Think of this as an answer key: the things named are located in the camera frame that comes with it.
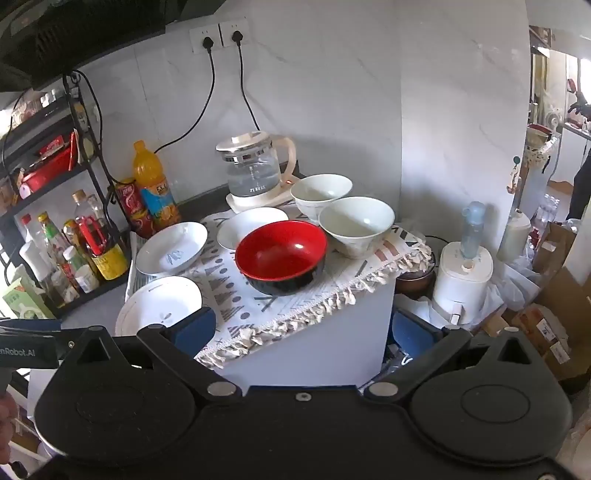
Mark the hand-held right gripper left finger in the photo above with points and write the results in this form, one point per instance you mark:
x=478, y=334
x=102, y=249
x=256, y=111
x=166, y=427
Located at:
x=196, y=330

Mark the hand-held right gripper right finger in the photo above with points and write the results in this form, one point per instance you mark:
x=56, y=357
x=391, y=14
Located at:
x=411, y=332

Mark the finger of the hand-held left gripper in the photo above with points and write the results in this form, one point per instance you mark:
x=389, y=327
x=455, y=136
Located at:
x=27, y=324

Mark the white plate blue print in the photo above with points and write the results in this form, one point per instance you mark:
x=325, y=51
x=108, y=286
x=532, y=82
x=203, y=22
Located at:
x=171, y=249

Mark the red and black bowl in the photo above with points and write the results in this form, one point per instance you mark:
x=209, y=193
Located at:
x=281, y=256

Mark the pale green bowl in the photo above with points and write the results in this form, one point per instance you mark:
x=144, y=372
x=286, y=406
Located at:
x=355, y=228
x=322, y=194

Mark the green carton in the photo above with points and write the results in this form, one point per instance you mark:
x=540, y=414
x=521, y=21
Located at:
x=25, y=300

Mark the brown pot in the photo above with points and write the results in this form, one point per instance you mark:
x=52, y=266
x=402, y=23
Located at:
x=415, y=282

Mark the white air fryer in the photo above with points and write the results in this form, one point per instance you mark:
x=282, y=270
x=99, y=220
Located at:
x=461, y=281

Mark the patterned fringed tablecloth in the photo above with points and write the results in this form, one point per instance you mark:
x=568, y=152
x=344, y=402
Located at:
x=277, y=309

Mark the green label condiment bottle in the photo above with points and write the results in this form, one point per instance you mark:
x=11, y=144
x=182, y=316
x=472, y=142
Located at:
x=51, y=240

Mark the red cap condiment bottle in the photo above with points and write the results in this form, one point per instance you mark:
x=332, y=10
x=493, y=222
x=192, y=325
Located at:
x=31, y=230

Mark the white plastic bag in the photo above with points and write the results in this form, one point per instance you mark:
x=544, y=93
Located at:
x=512, y=286

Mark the pale blue bottle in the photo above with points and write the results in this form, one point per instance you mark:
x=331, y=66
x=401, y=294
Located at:
x=473, y=230

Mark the red soda can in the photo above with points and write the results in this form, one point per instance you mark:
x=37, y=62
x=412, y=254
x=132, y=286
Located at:
x=129, y=196
x=140, y=224

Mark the clear bottle tan cap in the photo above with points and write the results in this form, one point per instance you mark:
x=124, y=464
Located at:
x=82, y=205

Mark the white thermos jug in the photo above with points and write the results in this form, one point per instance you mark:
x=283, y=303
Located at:
x=513, y=235

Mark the cardboard box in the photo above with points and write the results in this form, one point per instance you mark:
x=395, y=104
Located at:
x=554, y=244
x=554, y=323

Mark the orange juice bottle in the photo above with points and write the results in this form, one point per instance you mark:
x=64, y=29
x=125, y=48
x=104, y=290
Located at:
x=154, y=189

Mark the red plastic container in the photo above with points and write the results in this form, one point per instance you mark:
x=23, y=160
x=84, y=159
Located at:
x=51, y=174

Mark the glass electric kettle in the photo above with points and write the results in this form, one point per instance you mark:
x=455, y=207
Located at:
x=251, y=168

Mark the black metal rack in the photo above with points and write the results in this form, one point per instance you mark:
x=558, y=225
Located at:
x=94, y=152

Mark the black range hood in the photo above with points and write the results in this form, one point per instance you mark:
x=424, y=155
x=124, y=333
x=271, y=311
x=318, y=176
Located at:
x=69, y=32

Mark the white wall outlet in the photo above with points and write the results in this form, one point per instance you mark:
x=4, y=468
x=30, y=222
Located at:
x=198, y=34
x=228, y=27

